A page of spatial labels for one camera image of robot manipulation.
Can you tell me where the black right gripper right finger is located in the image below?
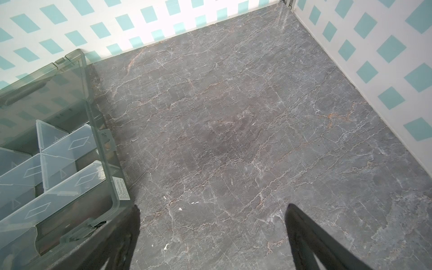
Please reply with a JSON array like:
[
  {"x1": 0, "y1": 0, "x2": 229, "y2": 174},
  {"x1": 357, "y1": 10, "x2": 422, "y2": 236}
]
[{"x1": 284, "y1": 204, "x2": 371, "y2": 270}]

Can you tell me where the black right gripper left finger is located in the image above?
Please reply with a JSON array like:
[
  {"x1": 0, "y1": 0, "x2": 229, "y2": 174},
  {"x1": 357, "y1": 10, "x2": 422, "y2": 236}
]
[{"x1": 78, "y1": 205, "x2": 140, "y2": 270}]

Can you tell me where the green transparent compartment organizer box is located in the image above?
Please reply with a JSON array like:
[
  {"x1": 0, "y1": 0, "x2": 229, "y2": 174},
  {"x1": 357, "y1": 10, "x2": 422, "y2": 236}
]
[{"x1": 1, "y1": 49, "x2": 132, "y2": 270}]

